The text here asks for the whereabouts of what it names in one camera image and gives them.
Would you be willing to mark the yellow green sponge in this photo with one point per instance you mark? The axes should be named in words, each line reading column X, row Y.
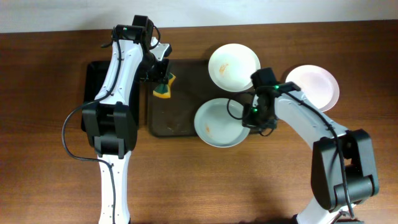
column 163, row 90

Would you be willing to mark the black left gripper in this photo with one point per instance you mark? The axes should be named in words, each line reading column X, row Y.
column 160, row 73

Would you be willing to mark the black rectangular sponge tray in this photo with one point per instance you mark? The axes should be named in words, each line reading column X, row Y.
column 95, row 75

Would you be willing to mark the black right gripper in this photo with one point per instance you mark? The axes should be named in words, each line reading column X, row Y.
column 257, row 121

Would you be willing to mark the dark brown serving tray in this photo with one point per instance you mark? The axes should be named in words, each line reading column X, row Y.
column 174, row 116

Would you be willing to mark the light blue plate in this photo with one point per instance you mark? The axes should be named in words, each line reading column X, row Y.
column 215, row 126

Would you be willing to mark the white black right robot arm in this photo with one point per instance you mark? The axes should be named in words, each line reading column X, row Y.
column 343, row 172

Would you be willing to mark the pink plate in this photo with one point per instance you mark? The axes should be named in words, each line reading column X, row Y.
column 318, row 84

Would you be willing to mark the cream white plate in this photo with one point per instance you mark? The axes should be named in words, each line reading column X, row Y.
column 230, row 67

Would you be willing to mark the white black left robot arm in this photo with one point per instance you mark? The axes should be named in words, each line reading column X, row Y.
column 110, row 120

